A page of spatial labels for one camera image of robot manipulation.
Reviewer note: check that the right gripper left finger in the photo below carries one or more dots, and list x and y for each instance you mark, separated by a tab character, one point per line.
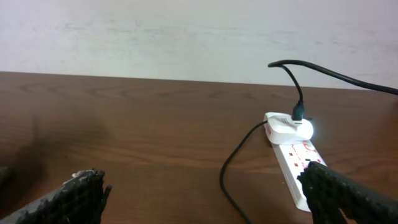
80	200

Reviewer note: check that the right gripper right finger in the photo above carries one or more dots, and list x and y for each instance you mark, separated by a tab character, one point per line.
333	198

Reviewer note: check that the white USB charger plug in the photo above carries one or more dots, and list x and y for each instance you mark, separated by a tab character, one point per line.
282	130

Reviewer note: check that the white power strip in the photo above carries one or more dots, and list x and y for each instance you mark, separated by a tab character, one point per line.
293	159

